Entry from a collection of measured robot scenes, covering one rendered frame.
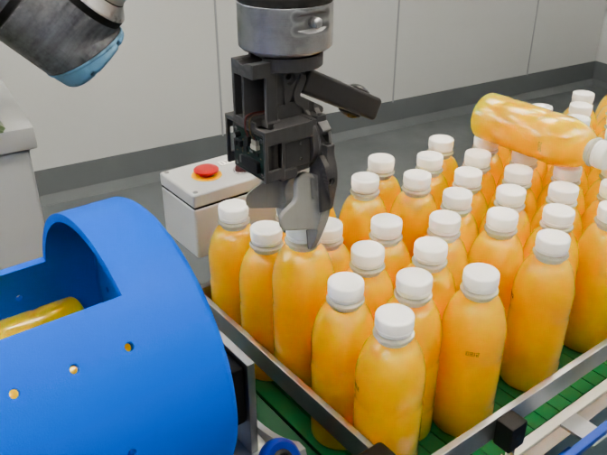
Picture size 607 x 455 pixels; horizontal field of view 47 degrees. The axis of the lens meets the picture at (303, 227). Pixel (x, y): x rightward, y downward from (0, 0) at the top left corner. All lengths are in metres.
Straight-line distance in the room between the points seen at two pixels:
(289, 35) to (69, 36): 0.72
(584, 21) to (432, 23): 1.39
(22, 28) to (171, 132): 2.46
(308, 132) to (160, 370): 0.27
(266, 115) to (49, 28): 0.70
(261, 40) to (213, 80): 3.09
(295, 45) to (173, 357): 0.29
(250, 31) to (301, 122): 0.10
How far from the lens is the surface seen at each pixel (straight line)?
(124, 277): 0.56
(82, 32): 1.30
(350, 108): 0.73
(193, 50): 3.64
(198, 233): 0.97
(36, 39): 1.31
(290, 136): 0.66
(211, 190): 0.96
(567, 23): 5.31
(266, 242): 0.82
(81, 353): 0.54
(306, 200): 0.71
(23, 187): 1.31
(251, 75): 0.64
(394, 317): 0.68
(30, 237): 1.36
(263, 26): 0.63
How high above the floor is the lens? 1.51
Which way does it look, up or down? 29 degrees down
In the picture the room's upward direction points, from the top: straight up
